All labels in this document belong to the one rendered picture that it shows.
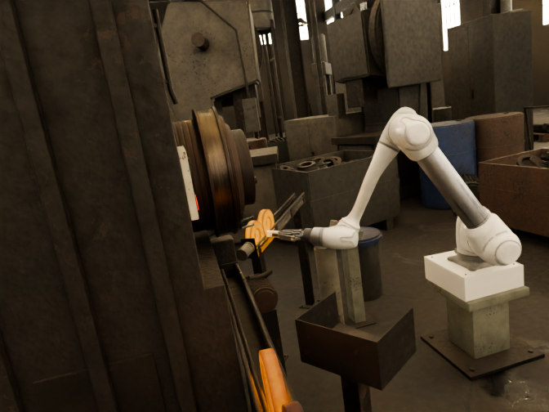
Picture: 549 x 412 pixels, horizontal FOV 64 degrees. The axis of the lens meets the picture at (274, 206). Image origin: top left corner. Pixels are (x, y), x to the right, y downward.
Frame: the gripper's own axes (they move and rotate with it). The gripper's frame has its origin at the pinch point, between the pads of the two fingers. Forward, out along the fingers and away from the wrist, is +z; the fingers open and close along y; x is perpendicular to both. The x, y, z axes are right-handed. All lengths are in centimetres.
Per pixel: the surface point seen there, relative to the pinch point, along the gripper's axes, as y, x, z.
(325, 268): 29.7, -29.0, -17.5
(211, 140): -66, 54, -9
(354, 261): 44, -29, -30
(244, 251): -16.8, -3.6, 7.9
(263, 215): 10.8, 5.9, 9.3
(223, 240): -33.8, 7.5, 8.8
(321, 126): 355, 22, 75
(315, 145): 365, -3, 86
